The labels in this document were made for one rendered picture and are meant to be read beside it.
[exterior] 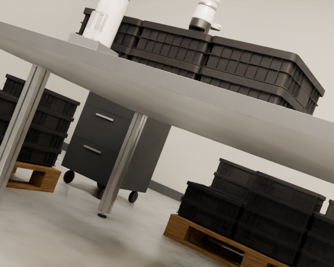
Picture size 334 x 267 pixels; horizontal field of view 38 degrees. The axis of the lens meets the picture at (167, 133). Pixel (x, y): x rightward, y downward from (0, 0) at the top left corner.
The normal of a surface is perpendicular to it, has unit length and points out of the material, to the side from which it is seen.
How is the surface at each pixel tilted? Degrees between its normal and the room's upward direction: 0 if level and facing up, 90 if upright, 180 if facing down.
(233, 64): 90
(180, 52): 90
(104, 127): 90
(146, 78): 90
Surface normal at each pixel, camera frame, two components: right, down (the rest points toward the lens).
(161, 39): -0.49, -0.21
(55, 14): 0.83, 0.31
